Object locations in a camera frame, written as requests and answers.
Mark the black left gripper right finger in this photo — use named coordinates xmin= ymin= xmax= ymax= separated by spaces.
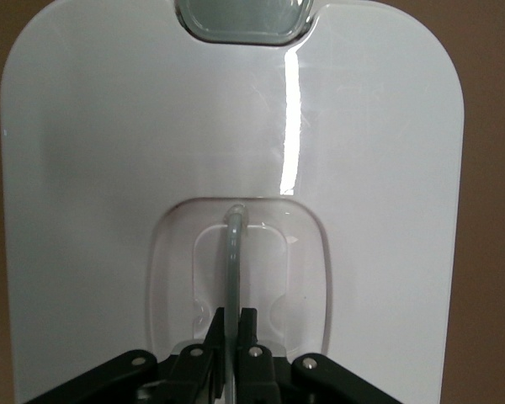
xmin=235 ymin=307 xmax=399 ymax=404

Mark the grey lid clip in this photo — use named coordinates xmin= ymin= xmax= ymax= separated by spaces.
xmin=174 ymin=0 xmax=316 ymax=45

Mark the white plastic box lid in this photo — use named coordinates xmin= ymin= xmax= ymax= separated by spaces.
xmin=0 ymin=0 xmax=466 ymax=404

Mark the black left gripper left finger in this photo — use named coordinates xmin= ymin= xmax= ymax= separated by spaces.
xmin=24 ymin=306 xmax=228 ymax=404

